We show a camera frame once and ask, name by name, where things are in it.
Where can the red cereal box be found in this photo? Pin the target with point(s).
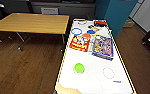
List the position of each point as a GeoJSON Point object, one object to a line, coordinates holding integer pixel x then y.
{"type": "Point", "coordinates": [79, 43]}

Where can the cardboard box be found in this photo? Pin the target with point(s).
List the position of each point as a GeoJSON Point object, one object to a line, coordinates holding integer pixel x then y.
{"type": "Point", "coordinates": [128, 23]}

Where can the wooden yellow table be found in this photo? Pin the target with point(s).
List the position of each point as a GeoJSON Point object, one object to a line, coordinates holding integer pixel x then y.
{"type": "Point", "coordinates": [31, 22]}

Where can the blue round disc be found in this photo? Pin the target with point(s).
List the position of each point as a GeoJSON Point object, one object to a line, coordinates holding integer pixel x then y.
{"type": "Point", "coordinates": [91, 31]}

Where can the white oval plate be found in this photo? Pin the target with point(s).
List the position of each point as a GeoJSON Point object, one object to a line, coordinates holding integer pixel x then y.
{"type": "Point", "coordinates": [80, 22]}

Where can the yellow green colander bowl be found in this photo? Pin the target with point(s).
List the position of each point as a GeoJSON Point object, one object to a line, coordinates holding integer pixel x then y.
{"type": "Point", "coordinates": [79, 68]}

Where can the dark long sofa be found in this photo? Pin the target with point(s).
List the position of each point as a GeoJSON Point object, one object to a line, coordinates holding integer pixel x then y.
{"type": "Point", "coordinates": [67, 6]}

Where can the white illuminated table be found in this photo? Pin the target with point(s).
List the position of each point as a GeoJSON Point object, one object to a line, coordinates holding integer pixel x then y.
{"type": "Point", "coordinates": [94, 80]}

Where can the purple snack box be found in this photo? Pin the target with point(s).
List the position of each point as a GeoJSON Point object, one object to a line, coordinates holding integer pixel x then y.
{"type": "Point", "coordinates": [102, 46]}

